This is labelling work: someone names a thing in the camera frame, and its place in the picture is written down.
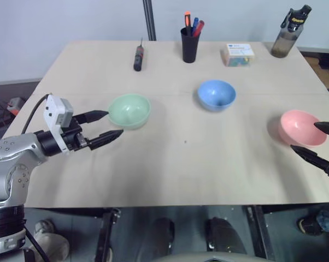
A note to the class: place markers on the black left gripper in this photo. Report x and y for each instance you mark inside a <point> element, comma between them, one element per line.
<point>73,136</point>

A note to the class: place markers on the pink-red bowl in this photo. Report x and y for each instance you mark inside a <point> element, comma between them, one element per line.
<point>298,125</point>

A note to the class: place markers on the green bowl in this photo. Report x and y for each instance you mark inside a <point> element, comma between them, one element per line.
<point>131,109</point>

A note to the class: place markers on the black screwdriver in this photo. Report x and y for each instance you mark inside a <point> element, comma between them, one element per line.
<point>138,60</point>

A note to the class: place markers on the blue jeans leg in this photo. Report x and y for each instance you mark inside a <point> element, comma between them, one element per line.
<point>328,219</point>

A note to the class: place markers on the black shoe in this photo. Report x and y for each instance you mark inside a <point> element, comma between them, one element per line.
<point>309,226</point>

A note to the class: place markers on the red and grey floor tool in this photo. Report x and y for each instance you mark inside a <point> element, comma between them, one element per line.
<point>15,103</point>

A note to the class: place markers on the dark sports water bottle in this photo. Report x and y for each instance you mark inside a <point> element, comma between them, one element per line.
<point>284,41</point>

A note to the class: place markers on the black metal table leg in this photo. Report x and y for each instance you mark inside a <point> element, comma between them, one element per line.
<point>260,232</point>
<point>105,234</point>

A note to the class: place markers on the blue bowl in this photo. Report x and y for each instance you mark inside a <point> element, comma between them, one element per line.
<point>216,94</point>

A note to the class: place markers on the grey shoe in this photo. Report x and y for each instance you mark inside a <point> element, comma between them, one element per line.
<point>44,227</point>

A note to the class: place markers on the black vertical pole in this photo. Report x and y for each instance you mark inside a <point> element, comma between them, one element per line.
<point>149,19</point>

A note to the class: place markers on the black pen cup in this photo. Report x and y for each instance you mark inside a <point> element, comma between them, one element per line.
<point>190,49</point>

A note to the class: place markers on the clear box with white label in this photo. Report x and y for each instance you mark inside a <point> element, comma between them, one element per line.
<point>237,56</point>

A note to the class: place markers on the dark rounded shape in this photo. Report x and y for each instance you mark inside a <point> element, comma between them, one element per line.
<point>162,234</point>
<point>224,234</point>

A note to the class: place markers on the beige trouser leg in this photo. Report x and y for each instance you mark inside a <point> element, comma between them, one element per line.
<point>53,247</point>

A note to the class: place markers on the black marker with orange cap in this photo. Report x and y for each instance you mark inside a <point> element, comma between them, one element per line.
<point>188,23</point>

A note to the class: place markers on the blue marker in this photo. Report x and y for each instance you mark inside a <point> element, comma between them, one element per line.
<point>195,26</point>

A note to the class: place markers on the red marker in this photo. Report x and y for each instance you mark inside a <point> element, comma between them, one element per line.
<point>200,26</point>

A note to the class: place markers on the grey robot torso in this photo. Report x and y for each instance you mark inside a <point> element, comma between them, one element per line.
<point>208,257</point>

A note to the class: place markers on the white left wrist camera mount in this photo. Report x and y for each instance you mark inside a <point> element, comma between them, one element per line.
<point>51,109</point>

